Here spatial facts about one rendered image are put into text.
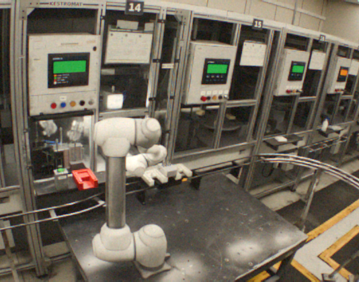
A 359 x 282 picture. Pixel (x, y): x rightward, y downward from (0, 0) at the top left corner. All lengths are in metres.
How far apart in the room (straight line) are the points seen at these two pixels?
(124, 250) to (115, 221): 0.16
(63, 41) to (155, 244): 1.20
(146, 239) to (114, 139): 0.54
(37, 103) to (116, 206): 0.76
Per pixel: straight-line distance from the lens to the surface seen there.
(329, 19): 10.49
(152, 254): 1.67
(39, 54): 1.79
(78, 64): 1.83
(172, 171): 2.24
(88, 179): 2.07
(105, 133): 1.44
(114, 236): 1.59
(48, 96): 1.86
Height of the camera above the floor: 2.03
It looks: 24 degrees down
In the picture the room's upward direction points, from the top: 8 degrees clockwise
